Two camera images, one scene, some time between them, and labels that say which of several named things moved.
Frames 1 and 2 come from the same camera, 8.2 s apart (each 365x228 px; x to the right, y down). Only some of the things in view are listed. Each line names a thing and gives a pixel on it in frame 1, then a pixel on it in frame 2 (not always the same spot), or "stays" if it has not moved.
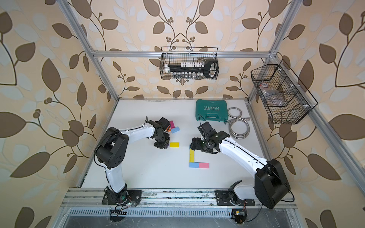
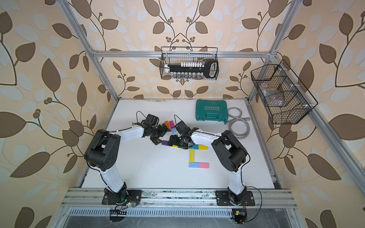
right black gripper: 195,144 -> 173,140
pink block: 204,165 stays
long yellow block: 191,156 stays
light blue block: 194,165 stays
